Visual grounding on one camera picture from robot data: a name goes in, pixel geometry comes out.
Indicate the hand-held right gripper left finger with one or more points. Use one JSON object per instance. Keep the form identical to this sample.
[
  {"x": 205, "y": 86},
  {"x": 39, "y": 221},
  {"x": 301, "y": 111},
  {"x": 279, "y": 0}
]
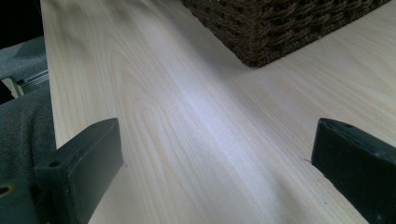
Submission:
[{"x": 84, "y": 168}]

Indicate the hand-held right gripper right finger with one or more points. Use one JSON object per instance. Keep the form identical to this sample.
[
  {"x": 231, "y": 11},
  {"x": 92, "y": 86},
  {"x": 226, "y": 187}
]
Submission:
[{"x": 355, "y": 161}]

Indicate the dark brown woven basket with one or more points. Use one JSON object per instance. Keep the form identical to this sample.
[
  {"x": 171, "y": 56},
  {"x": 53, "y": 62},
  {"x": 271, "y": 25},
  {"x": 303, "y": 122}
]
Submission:
[{"x": 274, "y": 28}]

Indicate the metal stand rail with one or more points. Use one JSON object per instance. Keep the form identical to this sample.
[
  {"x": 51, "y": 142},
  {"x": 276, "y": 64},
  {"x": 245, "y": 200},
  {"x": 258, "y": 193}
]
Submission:
[{"x": 31, "y": 81}]

